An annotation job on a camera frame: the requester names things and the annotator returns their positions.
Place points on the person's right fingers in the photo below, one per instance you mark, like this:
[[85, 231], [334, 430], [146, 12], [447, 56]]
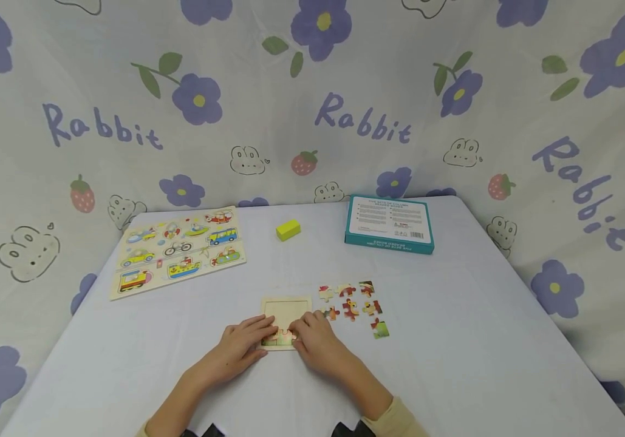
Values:
[[305, 328]]

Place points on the green jigsaw piece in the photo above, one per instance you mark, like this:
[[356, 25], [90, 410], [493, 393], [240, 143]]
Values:
[[278, 340]]

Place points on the yellow rectangular block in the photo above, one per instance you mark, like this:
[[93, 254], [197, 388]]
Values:
[[288, 230]]

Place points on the person's right hand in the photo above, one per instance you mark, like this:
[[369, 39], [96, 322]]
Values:
[[320, 343]]

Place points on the teal puzzle box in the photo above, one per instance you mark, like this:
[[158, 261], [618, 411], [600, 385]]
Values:
[[390, 223]]

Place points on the person's left fingers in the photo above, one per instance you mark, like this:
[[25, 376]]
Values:
[[262, 331]]

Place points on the person's left hand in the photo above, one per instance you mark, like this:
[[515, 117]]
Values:
[[235, 349]]

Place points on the wooden vehicle puzzle board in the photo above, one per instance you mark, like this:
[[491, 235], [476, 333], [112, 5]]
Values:
[[178, 252]]

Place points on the group of loose jigsaw pieces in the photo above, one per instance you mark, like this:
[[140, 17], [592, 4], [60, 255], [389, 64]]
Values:
[[351, 308]]

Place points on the person's left forearm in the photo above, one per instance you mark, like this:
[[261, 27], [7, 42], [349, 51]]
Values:
[[181, 403]]

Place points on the small wooden jigsaw frame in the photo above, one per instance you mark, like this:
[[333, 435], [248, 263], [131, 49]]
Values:
[[286, 308]]

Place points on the person's right forearm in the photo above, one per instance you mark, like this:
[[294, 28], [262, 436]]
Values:
[[372, 400]]

